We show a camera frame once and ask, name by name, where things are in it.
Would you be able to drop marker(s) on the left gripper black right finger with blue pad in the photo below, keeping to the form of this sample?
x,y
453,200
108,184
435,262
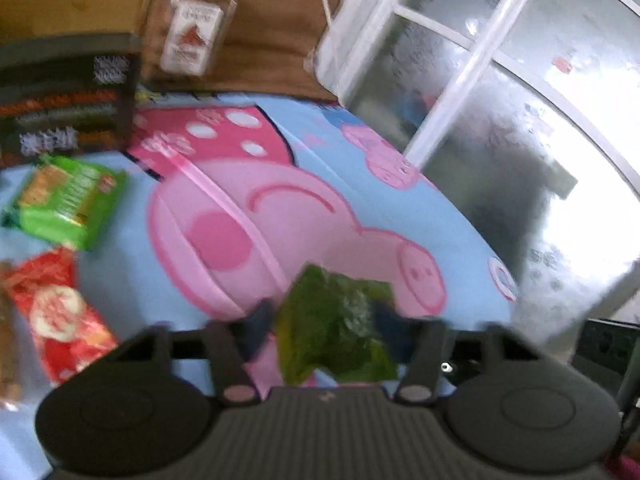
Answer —
x,y
419,345

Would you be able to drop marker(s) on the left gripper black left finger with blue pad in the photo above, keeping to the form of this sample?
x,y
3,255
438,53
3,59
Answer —
x,y
229,345

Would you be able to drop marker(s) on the dark green snack packet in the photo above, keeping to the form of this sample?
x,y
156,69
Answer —
x,y
325,322

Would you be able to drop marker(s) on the Peppa Pig blue bedsheet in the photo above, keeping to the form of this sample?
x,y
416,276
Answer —
x,y
226,199

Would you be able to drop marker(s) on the red snack packet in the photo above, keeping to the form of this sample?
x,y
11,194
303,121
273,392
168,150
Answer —
x,y
68,333

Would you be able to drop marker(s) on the light green cracker packet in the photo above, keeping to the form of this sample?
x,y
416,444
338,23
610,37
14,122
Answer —
x,y
65,201

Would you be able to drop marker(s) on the brown snack bar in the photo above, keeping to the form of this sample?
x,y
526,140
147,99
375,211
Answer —
x,y
11,389

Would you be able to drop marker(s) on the white frosted glass door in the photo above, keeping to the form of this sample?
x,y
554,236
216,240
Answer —
x,y
525,114

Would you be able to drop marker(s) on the black sheep print box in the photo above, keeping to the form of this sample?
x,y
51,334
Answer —
x,y
68,95

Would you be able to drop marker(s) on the clear jar red label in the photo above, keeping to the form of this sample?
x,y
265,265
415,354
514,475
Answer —
x,y
195,33

